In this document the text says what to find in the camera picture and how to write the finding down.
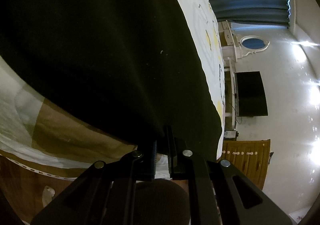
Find patterned white bed sheet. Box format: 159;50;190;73
0;0;226;182

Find black flat television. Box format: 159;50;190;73
235;71;268;117

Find white tv console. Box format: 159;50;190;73
224;57;239;140

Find wooden cabinet door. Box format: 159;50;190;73
220;139;271;190

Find white dressing table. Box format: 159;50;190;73
218;20;241;62

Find black pants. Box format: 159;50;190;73
0;0;224;162

